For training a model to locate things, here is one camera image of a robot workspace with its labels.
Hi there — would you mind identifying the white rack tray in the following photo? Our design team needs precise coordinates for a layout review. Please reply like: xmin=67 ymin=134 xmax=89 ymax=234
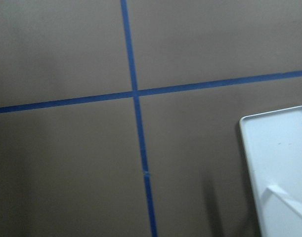
xmin=239 ymin=106 xmax=302 ymax=237

